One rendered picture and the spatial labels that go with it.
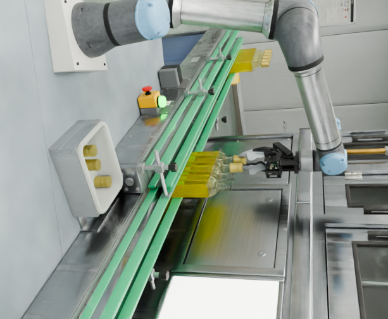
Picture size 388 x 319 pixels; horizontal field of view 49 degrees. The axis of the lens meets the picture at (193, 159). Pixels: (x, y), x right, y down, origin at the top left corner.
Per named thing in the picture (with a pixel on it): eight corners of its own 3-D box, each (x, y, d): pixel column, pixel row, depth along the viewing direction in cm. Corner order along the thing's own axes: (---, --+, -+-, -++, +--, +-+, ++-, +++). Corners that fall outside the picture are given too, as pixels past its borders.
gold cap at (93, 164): (80, 163, 122) (93, 162, 121) (85, 156, 125) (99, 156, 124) (84, 173, 124) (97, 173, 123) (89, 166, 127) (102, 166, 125)
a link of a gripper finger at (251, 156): (237, 155, 149) (263, 158, 148) (239, 147, 154) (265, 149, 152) (237, 162, 151) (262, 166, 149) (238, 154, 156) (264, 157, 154)
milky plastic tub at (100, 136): (75, 218, 121) (102, 218, 119) (48, 149, 110) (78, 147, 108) (99, 183, 136) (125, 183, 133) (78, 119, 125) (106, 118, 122)
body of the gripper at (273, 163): (262, 160, 146) (298, 159, 143) (264, 147, 153) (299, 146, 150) (264, 178, 150) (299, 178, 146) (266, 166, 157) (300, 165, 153)
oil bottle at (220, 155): (171, 171, 163) (226, 171, 157) (168, 159, 160) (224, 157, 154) (175, 164, 167) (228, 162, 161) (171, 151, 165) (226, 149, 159)
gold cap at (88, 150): (76, 149, 120) (90, 148, 119) (81, 142, 123) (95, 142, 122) (80, 159, 122) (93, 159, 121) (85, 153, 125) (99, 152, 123)
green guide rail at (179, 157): (148, 188, 140) (171, 188, 137) (147, 185, 139) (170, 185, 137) (231, 39, 285) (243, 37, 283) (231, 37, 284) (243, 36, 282)
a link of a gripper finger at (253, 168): (238, 172, 153) (263, 168, 150) (240, 163, 158) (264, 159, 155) (240, 179, 154) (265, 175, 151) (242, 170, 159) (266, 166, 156)
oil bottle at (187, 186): (157, 198, 148) (217, 198, 142) (153, 185, 146) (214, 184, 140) (161, 188, 153) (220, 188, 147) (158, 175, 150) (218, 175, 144)
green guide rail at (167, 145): (143, 169, 136) (166, 168, 134) (142, 166, 136) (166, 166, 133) (230, 28, 281) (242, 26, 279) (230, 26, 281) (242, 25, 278)
